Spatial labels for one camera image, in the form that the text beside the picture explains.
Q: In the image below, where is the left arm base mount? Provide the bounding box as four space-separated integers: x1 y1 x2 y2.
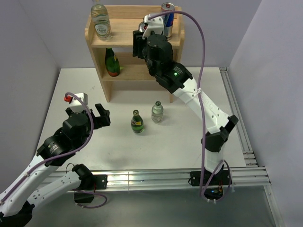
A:
74 175 107 204

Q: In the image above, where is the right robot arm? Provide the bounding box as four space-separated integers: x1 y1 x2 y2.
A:
133 30 239 184

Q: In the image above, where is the wooden two-tier shelf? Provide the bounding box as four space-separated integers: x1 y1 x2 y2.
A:
84 5 185 103

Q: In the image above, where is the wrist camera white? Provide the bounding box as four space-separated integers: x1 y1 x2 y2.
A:
143 14 164 39
64 93 88 113

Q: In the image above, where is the clear bottle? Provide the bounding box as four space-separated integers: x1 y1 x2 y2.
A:
90 0 111 40
151 101 164 123

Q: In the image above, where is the red bull can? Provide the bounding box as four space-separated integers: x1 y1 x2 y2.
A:
161 2 175 39
138 22 148 33

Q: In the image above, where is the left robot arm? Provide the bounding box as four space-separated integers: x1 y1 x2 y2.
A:
0 104 111 227

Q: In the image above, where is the aluminium rail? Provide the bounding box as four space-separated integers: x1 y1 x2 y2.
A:
42 166 272 193
219 67 259 167

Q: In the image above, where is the aluminium right rail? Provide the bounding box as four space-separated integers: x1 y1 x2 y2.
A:
219 67 259 167

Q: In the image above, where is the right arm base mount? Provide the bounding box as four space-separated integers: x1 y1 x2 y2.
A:
188 170 232 200

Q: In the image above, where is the aluminium front rail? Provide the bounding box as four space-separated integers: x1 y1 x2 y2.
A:
42 166 272 193

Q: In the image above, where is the green perrier bottle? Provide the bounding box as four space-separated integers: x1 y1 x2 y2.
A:
131 110 144 133
105 48 120 77

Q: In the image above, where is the Red Bull can front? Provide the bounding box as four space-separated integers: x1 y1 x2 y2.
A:
138 22 148 33

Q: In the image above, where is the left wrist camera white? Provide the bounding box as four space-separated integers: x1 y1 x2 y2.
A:
64 93 88 113

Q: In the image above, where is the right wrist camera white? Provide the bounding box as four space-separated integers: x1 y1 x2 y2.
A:
143 14 164 39

